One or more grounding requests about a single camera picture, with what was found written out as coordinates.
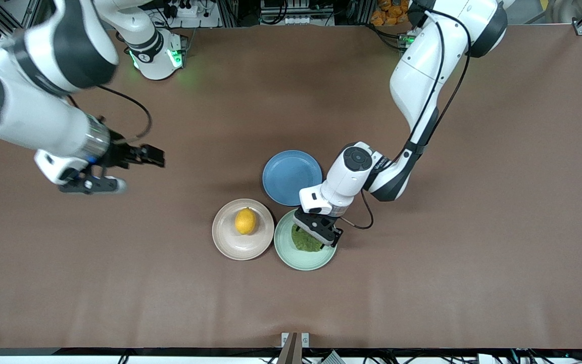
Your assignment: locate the green lettuce leaf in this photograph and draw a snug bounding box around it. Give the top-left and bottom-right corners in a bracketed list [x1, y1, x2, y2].
[291, 225, 325, 253]

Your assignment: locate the yellow lemon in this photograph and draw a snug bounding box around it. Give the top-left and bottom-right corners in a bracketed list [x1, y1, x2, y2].
[235, 208, 257, 235]

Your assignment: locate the light green round plate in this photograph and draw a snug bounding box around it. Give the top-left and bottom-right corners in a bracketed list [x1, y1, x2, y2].
[274, 208, 338, 271]

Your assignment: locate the blue round plate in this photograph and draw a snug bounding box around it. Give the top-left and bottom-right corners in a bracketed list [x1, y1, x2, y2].
[262, 150, 323, 207]

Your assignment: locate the beige round plate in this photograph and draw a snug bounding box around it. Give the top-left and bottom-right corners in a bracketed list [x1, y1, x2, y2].
[212, 198, 275, 261]

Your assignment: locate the brown table cover sheet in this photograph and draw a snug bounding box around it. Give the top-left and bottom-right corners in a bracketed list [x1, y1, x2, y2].
[0, 24, 582, 350]

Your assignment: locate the white power strip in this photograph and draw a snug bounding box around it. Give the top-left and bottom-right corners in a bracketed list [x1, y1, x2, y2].
[150, 0, 221, 28]

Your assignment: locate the pile of orange items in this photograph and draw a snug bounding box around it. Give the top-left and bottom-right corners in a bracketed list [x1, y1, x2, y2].
[370, 0, 410, 26]

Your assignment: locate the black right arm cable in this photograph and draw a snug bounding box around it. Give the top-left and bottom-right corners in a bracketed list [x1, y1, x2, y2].
[69, 85, 153, 145]

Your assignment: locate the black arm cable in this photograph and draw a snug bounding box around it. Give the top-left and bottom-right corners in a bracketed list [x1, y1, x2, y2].
[344, 8, 473, 231]
[69, 85, 153, 145]

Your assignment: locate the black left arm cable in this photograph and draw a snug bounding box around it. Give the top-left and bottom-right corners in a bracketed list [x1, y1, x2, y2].
[344, 8, 473, 231]

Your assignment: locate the brown camera mount post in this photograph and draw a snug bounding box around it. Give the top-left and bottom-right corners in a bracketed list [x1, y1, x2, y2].
[277, 332, 298, 364]

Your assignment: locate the aluminium frame post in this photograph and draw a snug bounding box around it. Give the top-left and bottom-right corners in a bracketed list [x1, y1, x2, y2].
[21, 0, 44, 30]

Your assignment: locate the black table edge rail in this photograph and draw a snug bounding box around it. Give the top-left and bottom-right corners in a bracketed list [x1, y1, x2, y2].
[0, 347, 582, 357]

